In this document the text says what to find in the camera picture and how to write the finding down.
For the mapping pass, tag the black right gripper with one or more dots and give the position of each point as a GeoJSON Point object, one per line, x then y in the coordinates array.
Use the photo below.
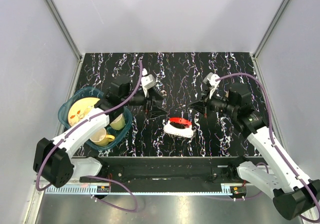
{"type": "Point", "coordinates": [204, 106]}

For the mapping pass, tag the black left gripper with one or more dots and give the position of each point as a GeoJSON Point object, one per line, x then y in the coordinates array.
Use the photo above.
{"type": "Point", "coordinates": [153, 96]}

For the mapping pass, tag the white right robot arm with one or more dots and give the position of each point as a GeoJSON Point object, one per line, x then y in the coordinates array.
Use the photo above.
{"type": "Point", "coordinates": [292, 191]}

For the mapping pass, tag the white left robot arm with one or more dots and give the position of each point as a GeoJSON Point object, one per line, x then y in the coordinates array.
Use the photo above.
{"type": "Point", "coordinates": [54, 160]}

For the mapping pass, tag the pale green cup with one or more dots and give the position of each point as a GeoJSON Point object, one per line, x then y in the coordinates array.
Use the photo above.
{"type": "Point", "coordinates": [118, 123]}

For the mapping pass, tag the teal plastic bin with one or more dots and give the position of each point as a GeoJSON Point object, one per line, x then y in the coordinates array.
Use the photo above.
{"type": "Point", "coordinates": [94, 92]}

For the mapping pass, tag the yellow mug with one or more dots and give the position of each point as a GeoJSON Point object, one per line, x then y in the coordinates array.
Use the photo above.
{"type": "Point", "coordinates": [102, 138]}

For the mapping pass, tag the cream floral plate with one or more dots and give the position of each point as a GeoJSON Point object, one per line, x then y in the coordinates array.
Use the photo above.
{"type": "Point", "coordinates": [80, 109]}

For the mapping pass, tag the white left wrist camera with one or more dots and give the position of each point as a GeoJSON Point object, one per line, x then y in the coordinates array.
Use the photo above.
{"type": "Point", "coordinates": [147, 81]}

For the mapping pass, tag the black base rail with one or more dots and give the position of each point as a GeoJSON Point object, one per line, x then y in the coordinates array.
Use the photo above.
{"type": "Point", "coordinates": [159, 175]}

